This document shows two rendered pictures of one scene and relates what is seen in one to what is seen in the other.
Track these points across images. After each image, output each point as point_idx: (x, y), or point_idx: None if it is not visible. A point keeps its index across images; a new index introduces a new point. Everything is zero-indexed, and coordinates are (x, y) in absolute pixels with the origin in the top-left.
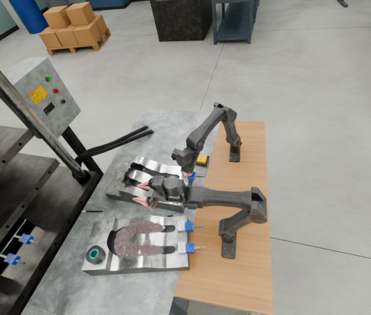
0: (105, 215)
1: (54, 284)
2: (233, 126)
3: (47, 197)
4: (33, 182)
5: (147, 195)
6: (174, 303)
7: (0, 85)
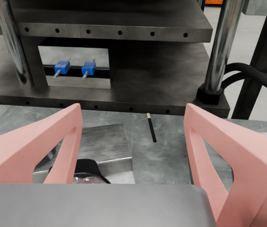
0: (147, 149)
1: (28, 121)
2: None
3: (161, 74)
4: (158, 24)
5: (11, 195)
6: None
7: None
